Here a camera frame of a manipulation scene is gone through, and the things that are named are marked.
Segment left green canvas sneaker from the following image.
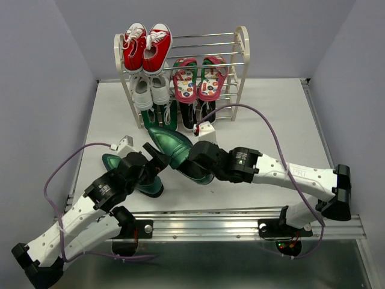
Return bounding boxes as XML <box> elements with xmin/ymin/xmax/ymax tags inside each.
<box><xmin>141</xmin><ymin>108</ymin><xmax>159</xmax><ymax>129</ymax></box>

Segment cream metal shoe rack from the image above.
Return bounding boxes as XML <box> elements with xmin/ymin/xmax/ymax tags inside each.
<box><xmin>114</xmin><ymin>26</ymin><xmax>250</xmax><ymax>128</ymax></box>

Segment pink patterned flip-flop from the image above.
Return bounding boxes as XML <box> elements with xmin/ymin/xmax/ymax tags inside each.
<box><xmin>198</xmin><ymin>55</ymin><xmax>228</xmax><ymax>102</ymax></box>
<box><xmin>173</xmin><ymin>58</ymin><xmax>198</xmax><ymax>104</ymax></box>

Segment white sneaker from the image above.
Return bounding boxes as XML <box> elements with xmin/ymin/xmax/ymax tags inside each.
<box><xmin>150</xmin><ymin>70</ymin><xmax>171</xmax><ymax>105</ymax></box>
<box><xmin>129</xmin><ymin>74</ymin><xmax>153</xmax><ymax>111</ymax></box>

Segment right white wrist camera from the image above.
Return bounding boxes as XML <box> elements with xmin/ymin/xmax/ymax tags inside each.
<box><xmin>193</xmin><ymin>121</ymin><xmax>217</xmax><ymax>144</ymax></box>

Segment right white sneaker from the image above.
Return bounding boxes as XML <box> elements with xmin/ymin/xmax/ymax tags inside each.
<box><xmin>150</xmin><ymin>70</ymin><xmax>171</xmax><ymax>105</ymax></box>

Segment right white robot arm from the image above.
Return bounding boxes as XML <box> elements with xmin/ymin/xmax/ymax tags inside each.
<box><xmin>188</xmin><ymin>141</ymin><xmax>351</xmax><ymax>235</ymax></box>

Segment right green canvas sneaker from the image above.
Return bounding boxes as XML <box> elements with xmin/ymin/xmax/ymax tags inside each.
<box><xmin>160</xmin><ymin>97</ymin><xmax>178</xmax><ymax>131</ymax></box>

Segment black canvas sneaker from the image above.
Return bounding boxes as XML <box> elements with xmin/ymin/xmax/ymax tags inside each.
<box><xmin>199</xmin><ymin>99</ymin><xmax>216</xmax><ymax>123</ymax></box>
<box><xmin>179</xmin><ymin>102</ymin><xmax>197</xmax><ymax>131</ymax></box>

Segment left red canvas sneaker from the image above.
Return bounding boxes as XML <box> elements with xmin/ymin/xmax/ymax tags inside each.
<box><xmin>122</xmin><ymin>23</ymin><xmax>147</xmax><ymax>74</ymax></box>

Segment green canvas sneaker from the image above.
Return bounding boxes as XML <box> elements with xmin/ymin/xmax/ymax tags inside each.
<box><xmin>141</xmin><ymin>108</ymin><xmax>159</xmax><ymax>129</ymax></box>
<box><xmin>160</xmin><ymin>97</ymin><xmax>178</xmax><ymax>131</ymax></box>

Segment green leather loafer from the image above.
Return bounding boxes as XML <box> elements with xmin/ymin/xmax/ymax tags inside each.
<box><xmin>148</xmin><ymin>126</ymin><xmax>214</xmax><ymax>185</ymax></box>
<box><xmin>102</xmin><ymin>154</ymin><xmax>164</xmax><ymax>198</ymax></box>

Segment red canvas sneaker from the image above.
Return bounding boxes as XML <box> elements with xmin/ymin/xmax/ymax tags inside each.
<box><xmin>143</xmin><ymin>23</ymin><xmax>173</xmax><ymax>76</ymax></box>
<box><xmin>122</xmin><ymin>23</ymin><xmax>147</xmax><ymax>74</ymax></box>

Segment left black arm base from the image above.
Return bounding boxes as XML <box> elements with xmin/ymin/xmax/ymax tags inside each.
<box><xmin>111</xmin><ymin>219</ymin><xmax>153</xmax><ymax>256</ymax></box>

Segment left white sneaker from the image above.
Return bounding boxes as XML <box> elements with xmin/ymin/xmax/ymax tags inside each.
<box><xmin>129</xmin><ymin>74</ymin><xmax>153</xmax><ymax>111</ymax></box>

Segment aluminium mounting rail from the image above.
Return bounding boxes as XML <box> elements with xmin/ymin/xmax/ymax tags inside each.
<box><xmin>134</xmin><ymin>207</ymin><xmax>366</xmax><ymax>243</ymax></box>

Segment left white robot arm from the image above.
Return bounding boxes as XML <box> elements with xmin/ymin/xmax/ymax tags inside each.
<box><xmin>11</xmin><ymin>140</ymin><xmax>171</xmax><ymax>288</ymax></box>

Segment right red canvas sneaker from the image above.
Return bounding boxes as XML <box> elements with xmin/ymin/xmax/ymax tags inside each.
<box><xmin>143</xmin><ymin>23</ymin><xmax>173</xmax><ymax>76</ymax></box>

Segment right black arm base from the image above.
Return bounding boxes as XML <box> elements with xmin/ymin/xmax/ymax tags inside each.
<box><xmin>257</xmin><ymin>219</ymin><xmax>313</xmax><ymax>258</ymax></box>

